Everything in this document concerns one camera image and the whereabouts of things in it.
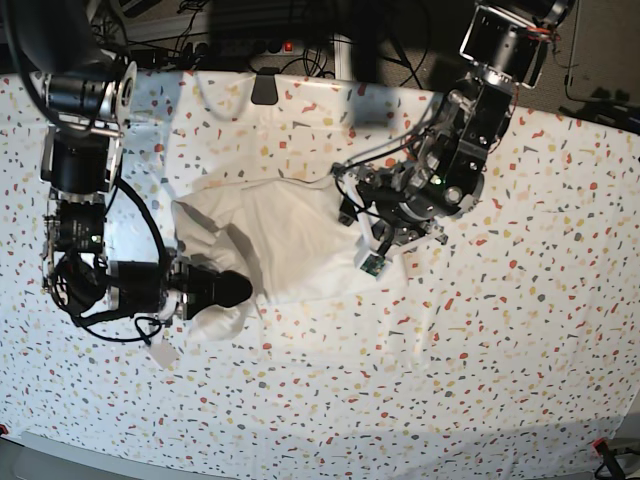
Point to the terrazzo pattern tablecloth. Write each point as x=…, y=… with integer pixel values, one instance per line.
x=503, y=354

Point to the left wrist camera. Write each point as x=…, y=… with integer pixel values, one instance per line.
x=371, y=263

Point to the black table clamp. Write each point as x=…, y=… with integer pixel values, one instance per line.
x=264, y=91

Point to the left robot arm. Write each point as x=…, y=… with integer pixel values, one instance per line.
x=505, y=46

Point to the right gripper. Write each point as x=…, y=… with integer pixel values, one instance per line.
x=137, y=287

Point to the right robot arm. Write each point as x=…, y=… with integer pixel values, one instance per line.
x=83, y=88

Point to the white metal post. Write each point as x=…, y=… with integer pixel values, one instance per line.
x=342, y=47

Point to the white printed T-shirt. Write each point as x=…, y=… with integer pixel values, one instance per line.
x=284, y=236

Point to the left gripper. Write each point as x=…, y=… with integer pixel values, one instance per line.
x=391, y=206

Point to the red clamp bottom right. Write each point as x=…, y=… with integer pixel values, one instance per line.
x=609, y=467

